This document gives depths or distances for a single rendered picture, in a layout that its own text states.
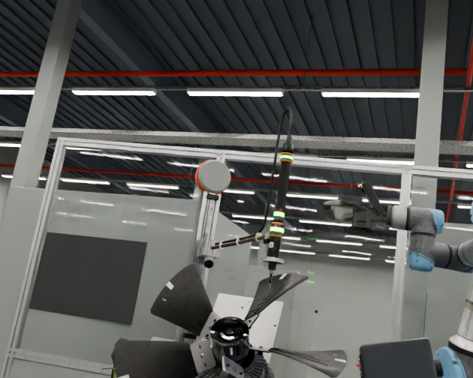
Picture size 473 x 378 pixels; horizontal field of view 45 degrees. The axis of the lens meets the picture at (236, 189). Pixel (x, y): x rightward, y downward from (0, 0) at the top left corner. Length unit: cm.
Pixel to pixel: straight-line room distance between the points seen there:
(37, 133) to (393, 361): 730
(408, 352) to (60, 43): 780
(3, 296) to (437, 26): 513
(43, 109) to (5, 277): 399
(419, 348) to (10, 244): 384
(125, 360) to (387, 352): 101
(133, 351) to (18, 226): 285
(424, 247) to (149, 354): 89
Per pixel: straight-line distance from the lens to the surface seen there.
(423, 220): 183
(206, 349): 183
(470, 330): 153
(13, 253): 451
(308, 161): 266
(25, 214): 453
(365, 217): 183
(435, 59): 669
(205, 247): 237
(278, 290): 194
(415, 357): 98
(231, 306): 226
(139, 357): 180
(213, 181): 254
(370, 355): 98
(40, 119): 808
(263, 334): 215
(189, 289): 197
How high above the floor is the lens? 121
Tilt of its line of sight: 14 degrees up
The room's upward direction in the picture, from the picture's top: 9 degrees clockwise
